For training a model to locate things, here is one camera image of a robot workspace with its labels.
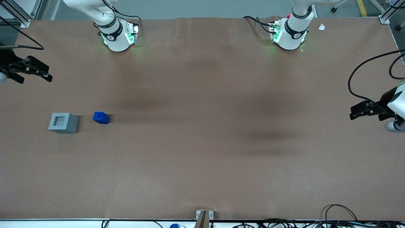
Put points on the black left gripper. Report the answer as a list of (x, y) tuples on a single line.
[(384, 103)]

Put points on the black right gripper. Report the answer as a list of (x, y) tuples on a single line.
[(7, 62)]

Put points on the blue plastic insert part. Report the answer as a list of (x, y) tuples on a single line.
[(101, 117)]

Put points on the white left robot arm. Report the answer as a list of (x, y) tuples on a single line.
[(292, 34)]

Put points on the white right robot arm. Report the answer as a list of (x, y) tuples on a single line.
[(114, 38)]

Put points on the gray cube base with hole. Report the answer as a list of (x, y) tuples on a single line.
[(63, 123)]

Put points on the grey office chair base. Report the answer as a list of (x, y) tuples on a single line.
[(340, 4)]

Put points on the small white paper tag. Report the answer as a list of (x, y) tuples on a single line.
[(321, 27)]

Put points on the brown paper table cover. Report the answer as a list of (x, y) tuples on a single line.
[(202, 142)]

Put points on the aluminium frame profile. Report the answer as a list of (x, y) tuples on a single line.
[(390, 12), (19, 14)]

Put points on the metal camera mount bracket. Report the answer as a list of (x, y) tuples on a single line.
[(204, 218)]

